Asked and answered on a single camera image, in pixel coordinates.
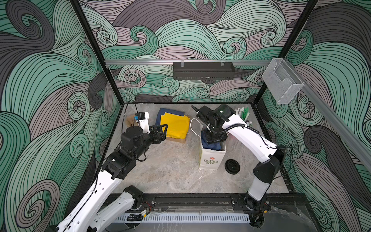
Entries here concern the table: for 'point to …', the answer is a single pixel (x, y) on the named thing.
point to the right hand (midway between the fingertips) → (212, 142)
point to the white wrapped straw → (238, 111)
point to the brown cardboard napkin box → (176, 140)
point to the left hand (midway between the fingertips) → (162, 124)
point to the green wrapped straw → (245, 113)
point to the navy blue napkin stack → (162, 112)
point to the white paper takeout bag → (211, 159)
